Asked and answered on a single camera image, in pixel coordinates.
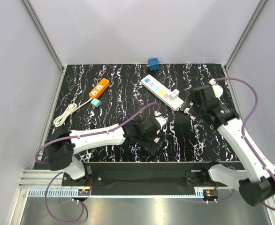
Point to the white power strip cord plug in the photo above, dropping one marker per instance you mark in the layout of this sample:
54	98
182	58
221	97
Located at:
187	112

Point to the white cube adapter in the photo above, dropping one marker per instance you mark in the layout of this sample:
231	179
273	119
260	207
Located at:
156	140

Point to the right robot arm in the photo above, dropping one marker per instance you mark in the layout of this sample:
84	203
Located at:
257	182

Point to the white multicolour power strip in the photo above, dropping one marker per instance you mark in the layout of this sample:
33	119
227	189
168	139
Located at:
161	92

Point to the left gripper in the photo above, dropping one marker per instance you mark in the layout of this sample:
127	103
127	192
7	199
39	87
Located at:
151	146

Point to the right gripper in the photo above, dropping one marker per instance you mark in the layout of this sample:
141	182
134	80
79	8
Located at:
189	98

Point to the orange power strip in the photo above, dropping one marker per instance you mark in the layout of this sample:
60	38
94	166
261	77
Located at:
99	88

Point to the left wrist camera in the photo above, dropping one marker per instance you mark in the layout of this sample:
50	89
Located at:
159	121

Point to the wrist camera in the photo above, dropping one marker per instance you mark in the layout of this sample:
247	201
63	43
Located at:
218	90
159	121

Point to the white charger plug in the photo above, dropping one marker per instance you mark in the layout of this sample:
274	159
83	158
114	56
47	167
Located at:
174	94

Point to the blue cube adapter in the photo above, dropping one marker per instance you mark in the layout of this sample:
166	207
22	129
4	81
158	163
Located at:
153	64

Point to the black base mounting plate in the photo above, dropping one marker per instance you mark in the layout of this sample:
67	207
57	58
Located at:
138	179

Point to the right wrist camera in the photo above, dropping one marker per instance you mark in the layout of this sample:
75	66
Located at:
218	90

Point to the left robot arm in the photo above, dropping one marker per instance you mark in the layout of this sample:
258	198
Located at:
62	148

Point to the teal plug adapter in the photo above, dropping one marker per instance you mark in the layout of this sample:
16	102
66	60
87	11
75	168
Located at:
95	102

